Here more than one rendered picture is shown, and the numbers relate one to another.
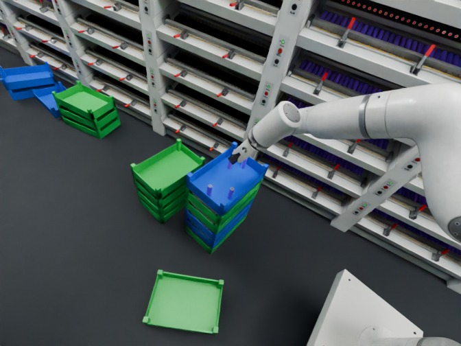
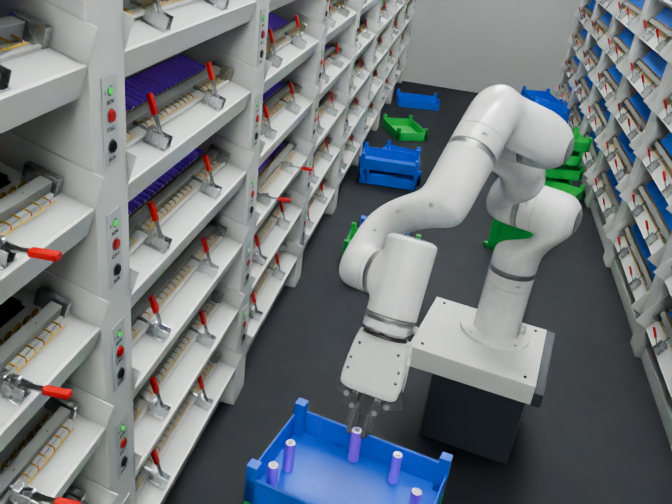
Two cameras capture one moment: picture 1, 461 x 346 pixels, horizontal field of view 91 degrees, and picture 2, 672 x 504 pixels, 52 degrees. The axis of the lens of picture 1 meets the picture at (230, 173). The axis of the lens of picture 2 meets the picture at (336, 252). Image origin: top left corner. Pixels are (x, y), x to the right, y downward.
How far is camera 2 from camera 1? 1.21 m
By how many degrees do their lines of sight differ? 75
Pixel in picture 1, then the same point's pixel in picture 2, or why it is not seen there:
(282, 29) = (106, 201)
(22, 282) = not seen: outside the picture
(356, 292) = (434, 340)
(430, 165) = (528, 143)
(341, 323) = (484, 359)
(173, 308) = not seen: outside the picture
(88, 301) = not seen: outside the picture
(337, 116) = (479, 178)
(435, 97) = (512, 103)
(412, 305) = (342, 328)
